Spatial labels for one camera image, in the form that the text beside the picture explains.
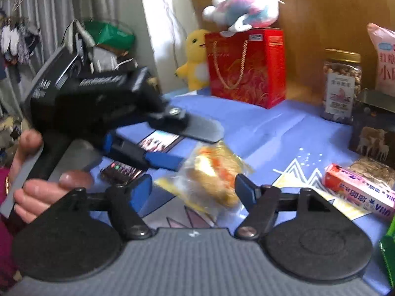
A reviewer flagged person's left hand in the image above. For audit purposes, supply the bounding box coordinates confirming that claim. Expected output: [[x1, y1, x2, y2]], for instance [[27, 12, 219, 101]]
[[9, 129, 94, 224]]

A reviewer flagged green bag in background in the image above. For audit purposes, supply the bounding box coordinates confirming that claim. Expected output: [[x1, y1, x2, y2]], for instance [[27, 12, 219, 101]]
[[84, 19, 135, 51]]

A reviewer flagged yellow duck plush toy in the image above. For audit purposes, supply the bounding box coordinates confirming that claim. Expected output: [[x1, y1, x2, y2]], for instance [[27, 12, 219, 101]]
[[175, 29, 210, 92]]

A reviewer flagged blue printed cloth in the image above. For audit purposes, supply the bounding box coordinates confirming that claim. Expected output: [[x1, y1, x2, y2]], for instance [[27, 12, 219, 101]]
[[89, 88, 395, 295]]

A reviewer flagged white pink plush toy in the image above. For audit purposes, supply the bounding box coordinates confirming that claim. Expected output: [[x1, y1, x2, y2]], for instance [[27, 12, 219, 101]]
[[202, 0, 283, 37]]

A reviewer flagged pink white candy box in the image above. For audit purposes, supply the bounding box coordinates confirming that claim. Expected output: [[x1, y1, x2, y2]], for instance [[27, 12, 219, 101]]
[[323, 164, 394, 221]]

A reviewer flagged pink twisted-dough snack bag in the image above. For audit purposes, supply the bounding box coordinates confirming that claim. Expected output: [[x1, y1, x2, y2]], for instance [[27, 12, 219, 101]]
[[367, 23, 395, 97]]

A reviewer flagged clear sesame cake packet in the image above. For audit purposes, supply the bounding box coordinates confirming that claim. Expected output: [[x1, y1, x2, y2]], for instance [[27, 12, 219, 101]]
[[154, 141, 254, 221]]

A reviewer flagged red gift bag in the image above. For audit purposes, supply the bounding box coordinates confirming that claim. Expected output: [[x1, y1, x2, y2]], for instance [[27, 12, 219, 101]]
[[205, 27, 287, 109]]

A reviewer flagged black sheep-print box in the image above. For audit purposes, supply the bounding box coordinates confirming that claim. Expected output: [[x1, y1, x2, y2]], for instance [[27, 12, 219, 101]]
[[349, 90, 395, 168]]

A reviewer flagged green leafy snack bag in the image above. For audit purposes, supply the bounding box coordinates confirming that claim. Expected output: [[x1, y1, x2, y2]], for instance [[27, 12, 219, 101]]
[[380, 217, 395, 288]]

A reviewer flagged nut jar gold lid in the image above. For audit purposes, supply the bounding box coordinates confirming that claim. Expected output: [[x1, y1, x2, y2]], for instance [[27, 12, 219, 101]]
[[321, 49, 362, 124]]

